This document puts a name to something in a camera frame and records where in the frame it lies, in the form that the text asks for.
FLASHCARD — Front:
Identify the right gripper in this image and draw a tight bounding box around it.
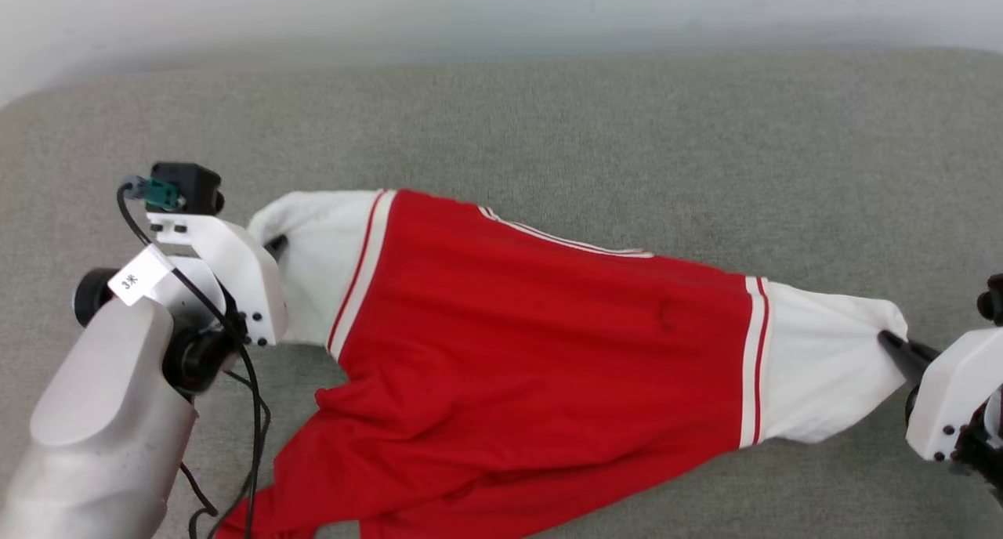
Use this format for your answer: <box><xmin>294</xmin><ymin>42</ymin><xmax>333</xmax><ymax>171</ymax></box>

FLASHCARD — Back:
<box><xmin>877</xmin><ymin>329</ymin><xmax>1003</xmax><ymax>494</ymax></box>

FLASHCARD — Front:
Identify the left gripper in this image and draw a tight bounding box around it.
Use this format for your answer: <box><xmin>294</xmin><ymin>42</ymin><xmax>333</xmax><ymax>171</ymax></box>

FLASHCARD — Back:
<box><xmin>149</xmin><ymin>235</ymin><xmax>288</xmax><ymax>341</ymax></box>

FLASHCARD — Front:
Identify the red and white shirt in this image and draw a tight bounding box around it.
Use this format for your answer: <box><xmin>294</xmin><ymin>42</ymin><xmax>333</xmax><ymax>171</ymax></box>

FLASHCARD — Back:
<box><xmin>215</xmin><ymin>188</ymin><xmax>910</xmax><ymax>539</ymax></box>

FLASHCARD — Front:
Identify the teal cable connector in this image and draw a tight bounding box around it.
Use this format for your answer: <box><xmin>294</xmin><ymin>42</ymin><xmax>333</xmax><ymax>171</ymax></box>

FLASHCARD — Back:
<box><xmin>139</xmin><ymin>176</ymin><xmax>183</xmax><ymax>212</ymax></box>

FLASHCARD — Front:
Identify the white cable label tag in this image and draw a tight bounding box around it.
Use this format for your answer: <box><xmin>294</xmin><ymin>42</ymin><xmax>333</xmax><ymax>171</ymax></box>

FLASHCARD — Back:
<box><xmin>107</xmin><ymin>245</ymin><xmax>176</xmax><ymax>307</ymax></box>

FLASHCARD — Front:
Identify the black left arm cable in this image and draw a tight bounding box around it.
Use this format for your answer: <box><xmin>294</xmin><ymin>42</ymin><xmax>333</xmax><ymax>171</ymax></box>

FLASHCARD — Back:
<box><xmin>116</xmin><ymin>177</ymin><xmax>273</xmax><ymax>539</ymax></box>

